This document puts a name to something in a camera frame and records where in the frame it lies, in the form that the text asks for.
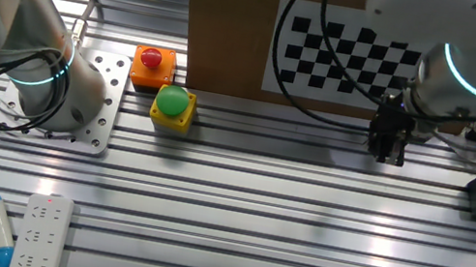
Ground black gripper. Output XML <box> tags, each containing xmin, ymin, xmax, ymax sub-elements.
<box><xmin>362</xmin><ymin>91</ymin><xmax>422</xmax><ymax>169</ymax></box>

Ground checkerboard calibration paper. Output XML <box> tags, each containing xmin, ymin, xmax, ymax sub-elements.
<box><xmin>260</xmin><ymin>0</ymin><xmax>435</xmax><ymax>119</ymax></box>

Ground brown cardboard board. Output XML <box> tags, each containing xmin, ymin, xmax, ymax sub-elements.
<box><xmin>167</xmin><ymin>0</ymin><xmax>476</xmax><ymax>137</ymax></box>

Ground yellow box green button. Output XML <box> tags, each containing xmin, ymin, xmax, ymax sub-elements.
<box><xmin>145</xmin><ymin>81</ymin><xmax>200</xmax><ymax>137</ymax></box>

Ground orange box red button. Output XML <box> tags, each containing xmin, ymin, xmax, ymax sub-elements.
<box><xmin>128</xmin><ymin>43</ymin><xmax>181</xmax><ymax>96</ymax></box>

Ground white power strip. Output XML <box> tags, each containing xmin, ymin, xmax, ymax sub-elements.
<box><xmin>9</xmin><ymin>188</ymin><xmax>76</xmax><ymax>267</ymax></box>

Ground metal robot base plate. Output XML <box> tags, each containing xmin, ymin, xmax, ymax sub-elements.
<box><xmin>0</xmin><ymin>33</ymin><xmax>134</xmax><ymax>161</ymax></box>

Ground black base cable bundle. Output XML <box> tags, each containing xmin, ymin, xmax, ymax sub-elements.
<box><xmin>0</xmin><ymin>37</ymin><xmax>78</xmax><ymax>143</ymax></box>

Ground grey braided hose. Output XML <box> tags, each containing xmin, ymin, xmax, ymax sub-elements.
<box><xmin>24</xmin><ymin>0</ymin><xmax>99</xmax><ymax>50</ymax></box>

